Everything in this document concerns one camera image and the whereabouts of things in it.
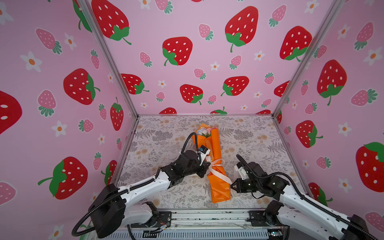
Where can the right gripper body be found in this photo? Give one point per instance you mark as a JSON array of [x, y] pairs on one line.
[[246, 185]]

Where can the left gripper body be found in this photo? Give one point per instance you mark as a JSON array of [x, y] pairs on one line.
[[196, 169]]

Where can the orange wrapping paper sheet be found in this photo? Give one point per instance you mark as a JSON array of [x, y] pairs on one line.
[[219, 181]]

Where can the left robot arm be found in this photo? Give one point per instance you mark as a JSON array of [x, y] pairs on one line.
[[117, 206]]

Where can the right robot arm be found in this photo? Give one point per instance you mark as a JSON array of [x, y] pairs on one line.
[[291, 208]]

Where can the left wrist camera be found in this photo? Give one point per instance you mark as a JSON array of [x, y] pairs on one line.
[[204, 151]]

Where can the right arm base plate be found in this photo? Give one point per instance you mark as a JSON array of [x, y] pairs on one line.
[[264, 219]]

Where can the aluminium front rail frame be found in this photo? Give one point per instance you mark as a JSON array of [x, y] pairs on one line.
[[224, 224]]

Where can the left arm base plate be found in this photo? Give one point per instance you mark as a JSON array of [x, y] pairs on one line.
[[156, 219]]

